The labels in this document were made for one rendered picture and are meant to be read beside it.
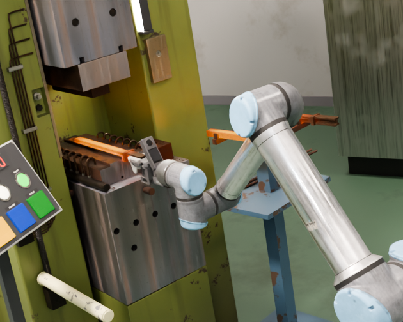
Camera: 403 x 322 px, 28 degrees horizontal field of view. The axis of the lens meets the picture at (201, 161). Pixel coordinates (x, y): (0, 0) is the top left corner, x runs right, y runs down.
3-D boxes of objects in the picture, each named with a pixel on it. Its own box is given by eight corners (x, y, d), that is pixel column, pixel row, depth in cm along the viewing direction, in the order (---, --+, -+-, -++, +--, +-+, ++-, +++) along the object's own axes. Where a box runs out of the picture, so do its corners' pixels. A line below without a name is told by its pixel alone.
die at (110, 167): (148, 168, 296) (144, 147, 294) (103, 187, 285) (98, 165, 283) (89, 151, 328) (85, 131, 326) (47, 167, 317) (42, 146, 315)
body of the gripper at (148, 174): (139, 181, 281) (159, 189, 272) (135, 159, 278) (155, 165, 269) (157, 174, 286) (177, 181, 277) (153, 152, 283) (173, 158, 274)
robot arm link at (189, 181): (188, 202, 259) (183, 174, 256) (165, 193, 268) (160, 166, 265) (210, 192, 264) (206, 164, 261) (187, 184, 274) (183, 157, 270)
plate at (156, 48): (172, 76, 311) (165, 34, 305) (153, 83, 306) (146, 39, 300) (169, 76, 313) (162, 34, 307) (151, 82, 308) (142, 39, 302)
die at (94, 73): (131, 76, 285) (126, 50, 282) (83, 92, 274) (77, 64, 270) (71, 66, 317) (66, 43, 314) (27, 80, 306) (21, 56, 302)
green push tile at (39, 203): (55, 208, 256) (41, 189, 255) (42, 218, 250) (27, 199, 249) (52, 210, 257) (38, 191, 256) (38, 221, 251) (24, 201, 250)
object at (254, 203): (331, 181, 319) (330, 176, 318) (268, 220, 293) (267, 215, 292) (271, 170, 339) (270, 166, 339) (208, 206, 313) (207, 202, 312)
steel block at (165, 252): (206, 264, 315) (189, 159, 300) (127, 305, 294) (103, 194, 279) (127, 230, 357) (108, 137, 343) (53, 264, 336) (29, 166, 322)
